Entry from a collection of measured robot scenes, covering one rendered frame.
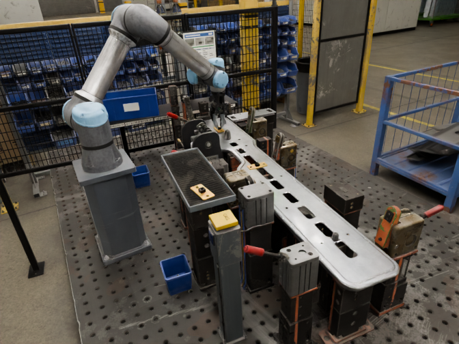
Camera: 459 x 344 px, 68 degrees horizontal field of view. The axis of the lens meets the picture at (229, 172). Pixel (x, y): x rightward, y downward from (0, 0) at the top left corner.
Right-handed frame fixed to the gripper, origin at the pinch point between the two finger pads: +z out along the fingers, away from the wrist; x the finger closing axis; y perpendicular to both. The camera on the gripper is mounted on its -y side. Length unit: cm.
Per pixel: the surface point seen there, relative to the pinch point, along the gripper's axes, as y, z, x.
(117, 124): -32, 1, -50
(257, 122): 8.1, -1.3, 18.8
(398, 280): 109, 18, 20
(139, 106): -35, -6, -35
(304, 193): 74, 1, 6
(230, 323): 99, 22, -35
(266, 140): 21.6, 3.3, 17.5
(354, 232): 100, 1, 7
